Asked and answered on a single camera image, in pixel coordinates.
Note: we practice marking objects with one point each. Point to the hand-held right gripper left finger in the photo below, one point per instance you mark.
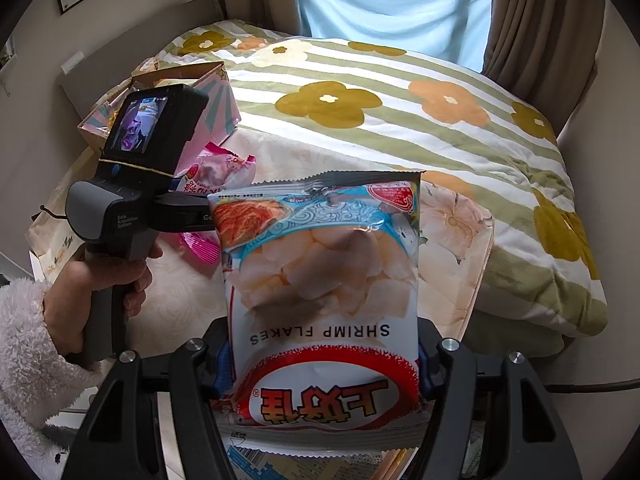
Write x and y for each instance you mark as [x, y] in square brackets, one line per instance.
[224, 370]

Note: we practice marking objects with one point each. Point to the floral tablecloth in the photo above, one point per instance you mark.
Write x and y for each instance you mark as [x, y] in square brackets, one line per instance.
[450, 240]

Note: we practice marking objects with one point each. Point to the floral striped quilt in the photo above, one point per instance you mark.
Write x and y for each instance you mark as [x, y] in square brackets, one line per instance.
[400, 135]

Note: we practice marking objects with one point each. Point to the cardboard box pink striped sides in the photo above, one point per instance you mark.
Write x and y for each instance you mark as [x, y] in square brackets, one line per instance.
[215, 110]

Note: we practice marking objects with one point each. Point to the grey headboard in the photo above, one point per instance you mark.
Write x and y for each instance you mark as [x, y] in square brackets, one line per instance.
[125, 35]

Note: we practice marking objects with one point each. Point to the person's left hand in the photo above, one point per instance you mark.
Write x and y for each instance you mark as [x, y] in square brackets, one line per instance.
[70, 300]

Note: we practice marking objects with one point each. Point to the light blue cloth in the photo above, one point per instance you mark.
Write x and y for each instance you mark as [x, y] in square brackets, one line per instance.
[390, 5]

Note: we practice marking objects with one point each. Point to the large pink marshmallow packet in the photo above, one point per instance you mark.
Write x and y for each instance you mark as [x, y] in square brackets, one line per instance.
[215, 170]

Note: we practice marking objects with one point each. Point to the white chip packet clear window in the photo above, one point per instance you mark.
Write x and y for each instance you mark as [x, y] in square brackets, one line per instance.
[320, 270]

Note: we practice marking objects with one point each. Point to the white wall switch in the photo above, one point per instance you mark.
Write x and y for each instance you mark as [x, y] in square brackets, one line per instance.
[72, 62]

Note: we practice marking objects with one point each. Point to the pale green bedding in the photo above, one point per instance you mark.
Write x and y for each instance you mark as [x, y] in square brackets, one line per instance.
[515, 335]

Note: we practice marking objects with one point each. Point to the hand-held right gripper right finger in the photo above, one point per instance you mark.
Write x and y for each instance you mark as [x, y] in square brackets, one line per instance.
[424, 370]

